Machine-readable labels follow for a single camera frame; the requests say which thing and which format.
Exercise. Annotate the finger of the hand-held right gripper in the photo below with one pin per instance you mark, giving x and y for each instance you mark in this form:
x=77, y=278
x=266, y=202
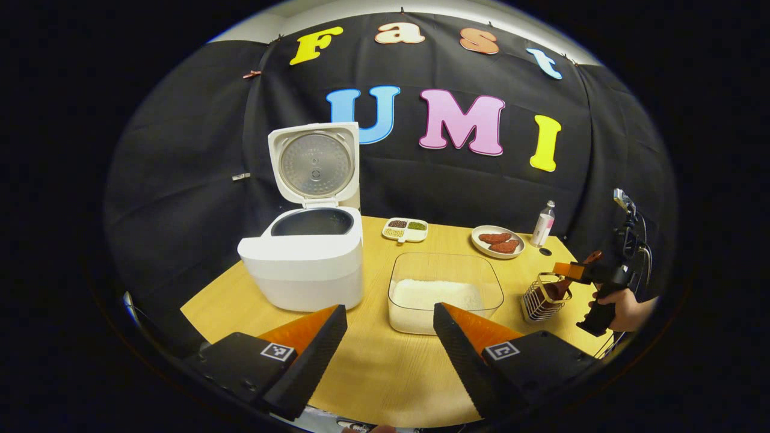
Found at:
x=571, y=272

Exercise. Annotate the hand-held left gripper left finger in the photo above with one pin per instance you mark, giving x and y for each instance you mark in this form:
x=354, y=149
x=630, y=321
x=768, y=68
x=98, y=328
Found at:
x=313, y=361

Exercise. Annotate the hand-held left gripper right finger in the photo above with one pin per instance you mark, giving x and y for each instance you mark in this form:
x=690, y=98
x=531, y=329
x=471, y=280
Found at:
x=466, y=367

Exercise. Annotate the brown wooden spoon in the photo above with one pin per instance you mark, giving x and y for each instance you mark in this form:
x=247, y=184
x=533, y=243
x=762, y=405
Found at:
x=556, y=291

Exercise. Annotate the white rice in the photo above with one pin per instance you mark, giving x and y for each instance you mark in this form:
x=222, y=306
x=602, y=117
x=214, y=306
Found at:
x=421, y=294

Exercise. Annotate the white rice cooker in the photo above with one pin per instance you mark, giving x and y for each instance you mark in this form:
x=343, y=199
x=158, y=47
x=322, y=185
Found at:
x=301, y=264

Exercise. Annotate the clear bottle pink label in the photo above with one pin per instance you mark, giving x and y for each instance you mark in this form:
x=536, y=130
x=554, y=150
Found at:
x=542, y=228

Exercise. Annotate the brown meat piece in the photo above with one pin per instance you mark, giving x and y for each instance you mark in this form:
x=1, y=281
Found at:
x=494, y=238
x=505, y=246

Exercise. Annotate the round white plate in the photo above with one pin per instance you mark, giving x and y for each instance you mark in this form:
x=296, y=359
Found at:
x=481, y=249

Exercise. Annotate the clear glass dish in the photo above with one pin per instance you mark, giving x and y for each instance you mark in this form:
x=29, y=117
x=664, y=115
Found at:
x=445, y=264

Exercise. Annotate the white divided bean dish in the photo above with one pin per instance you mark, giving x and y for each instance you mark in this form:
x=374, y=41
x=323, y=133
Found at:
x=405, y=230

